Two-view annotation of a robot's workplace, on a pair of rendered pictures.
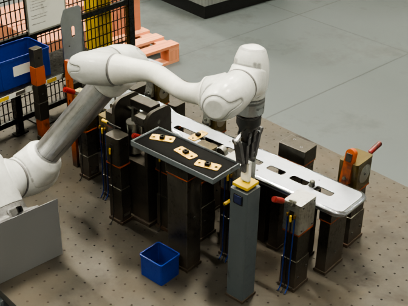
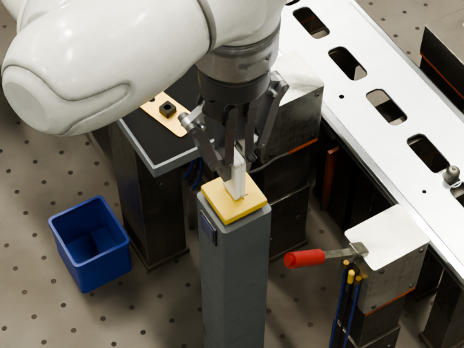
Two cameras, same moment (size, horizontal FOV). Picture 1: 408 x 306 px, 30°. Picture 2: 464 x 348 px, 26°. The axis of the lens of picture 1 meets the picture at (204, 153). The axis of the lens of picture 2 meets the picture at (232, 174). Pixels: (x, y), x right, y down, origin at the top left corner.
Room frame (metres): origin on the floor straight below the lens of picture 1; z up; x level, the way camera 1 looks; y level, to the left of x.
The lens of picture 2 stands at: (1.34, -0.35, 2.15)
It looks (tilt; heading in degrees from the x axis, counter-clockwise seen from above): 54 degrees down; 19
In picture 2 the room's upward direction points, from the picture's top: straight up
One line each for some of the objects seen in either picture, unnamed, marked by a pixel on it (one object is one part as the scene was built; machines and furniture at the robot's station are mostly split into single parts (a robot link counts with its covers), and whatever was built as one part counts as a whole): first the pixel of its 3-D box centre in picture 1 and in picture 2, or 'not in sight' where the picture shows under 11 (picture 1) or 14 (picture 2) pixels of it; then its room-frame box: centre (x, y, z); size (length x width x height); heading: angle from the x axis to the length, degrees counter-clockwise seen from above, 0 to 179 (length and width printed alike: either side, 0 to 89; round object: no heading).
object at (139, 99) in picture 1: (142, 159); not in sight; (2.48, 0.23, 0.94); 0.18 x 0.13 x 0.49; 50
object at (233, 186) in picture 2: (245, 170); (230, 174); (2.00, -0.13, 1.20); 0.03 x 0.01 x 0.07; 50
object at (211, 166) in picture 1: (207, 164); (167, 110); (2.09, -0.01, 1.17); 0.08 x 0.04 x 0.01; 65
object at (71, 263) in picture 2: (159, 263); (91, 244); (2.10, 0.15, 0.74); 0.11 x 0.10 x 0.09; 50
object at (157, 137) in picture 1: (162, 136); not in sight; (2.26, 0.14, 1.17); 0.08 x 0.04 x 0.01; 75
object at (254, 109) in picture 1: (249, 104); (234, 35); (2.00, -0.13, 1.43); 0.09 x 0.09 x 0.06
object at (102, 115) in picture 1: (109, 156); not in sight; (2.60, 0.38, 0.88); 0.11 x 0.07 x 0.37; 140
